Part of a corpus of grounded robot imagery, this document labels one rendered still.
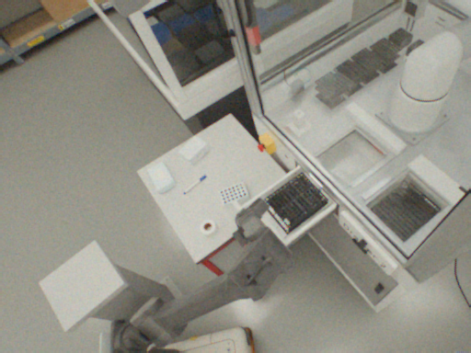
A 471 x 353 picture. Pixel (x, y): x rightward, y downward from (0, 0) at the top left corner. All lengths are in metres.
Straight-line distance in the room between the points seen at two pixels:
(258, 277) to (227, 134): 1.22
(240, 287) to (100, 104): 3.11
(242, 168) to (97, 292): 0.84
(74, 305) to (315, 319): 1.26
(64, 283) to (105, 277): 0.18
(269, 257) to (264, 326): 1.49
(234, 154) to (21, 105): 2.81
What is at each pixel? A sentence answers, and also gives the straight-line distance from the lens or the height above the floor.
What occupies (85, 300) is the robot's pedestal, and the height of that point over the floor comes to 0.76.
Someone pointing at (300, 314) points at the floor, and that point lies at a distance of 2.05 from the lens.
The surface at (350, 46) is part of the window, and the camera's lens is 0.72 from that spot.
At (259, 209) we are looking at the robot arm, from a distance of 1.05.
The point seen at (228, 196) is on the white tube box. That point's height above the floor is 0.80.
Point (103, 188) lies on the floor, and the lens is 2.91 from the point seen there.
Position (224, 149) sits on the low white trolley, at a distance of 1.66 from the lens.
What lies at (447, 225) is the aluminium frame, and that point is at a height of 1.35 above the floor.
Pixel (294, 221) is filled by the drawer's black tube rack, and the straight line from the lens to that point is 1.23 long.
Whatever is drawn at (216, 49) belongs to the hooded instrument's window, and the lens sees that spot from 1.71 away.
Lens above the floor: 2.03
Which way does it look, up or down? 64 degrees down
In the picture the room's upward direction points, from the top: 10 degrees counter-clockwise
